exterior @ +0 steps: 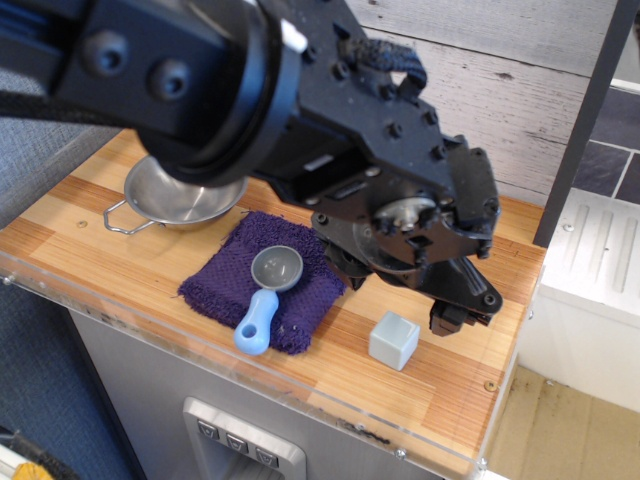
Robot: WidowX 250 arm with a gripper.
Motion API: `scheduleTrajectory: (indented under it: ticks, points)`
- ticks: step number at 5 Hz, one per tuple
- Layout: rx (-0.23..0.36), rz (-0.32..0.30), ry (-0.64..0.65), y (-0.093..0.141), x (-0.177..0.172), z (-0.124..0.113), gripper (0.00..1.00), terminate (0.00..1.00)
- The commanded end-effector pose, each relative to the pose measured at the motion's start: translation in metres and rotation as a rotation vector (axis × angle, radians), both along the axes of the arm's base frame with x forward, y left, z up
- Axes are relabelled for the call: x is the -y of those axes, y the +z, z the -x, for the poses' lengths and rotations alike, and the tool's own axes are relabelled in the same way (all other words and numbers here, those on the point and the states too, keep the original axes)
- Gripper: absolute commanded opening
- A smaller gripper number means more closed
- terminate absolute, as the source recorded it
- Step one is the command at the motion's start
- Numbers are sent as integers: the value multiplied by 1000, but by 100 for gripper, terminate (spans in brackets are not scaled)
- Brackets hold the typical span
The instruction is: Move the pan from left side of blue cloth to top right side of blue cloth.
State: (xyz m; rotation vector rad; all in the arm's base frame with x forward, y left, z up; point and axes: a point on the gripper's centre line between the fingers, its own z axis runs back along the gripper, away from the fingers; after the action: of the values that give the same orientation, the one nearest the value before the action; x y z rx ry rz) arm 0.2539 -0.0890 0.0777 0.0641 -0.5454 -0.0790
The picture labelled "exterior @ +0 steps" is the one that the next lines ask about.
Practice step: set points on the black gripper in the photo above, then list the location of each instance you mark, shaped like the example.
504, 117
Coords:
390, 192

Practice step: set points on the small steel bowl with handle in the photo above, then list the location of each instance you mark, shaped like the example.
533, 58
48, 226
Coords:
165, 201

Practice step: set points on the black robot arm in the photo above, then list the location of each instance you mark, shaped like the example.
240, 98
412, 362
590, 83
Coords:
290, 92

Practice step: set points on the pale grey block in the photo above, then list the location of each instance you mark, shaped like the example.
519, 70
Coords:
393, 340

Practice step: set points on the blue grey measuring scoop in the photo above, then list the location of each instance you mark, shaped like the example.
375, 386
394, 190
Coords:
275, 269

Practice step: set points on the white toy sink unit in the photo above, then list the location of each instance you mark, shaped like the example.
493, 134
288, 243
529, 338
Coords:
583, 325

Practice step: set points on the purple towel cloth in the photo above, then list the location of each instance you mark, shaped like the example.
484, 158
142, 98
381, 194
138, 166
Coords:
222, 289

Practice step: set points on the steel button panel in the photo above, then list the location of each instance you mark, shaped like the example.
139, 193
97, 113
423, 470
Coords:
227, 447

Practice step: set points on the clear acrylic edge guard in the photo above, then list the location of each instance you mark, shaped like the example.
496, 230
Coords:
437, 408

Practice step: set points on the yellow black object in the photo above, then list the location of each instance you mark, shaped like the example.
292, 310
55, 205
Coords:
24, 459

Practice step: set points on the dark grey right post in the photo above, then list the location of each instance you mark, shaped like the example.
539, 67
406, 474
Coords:
604, 69

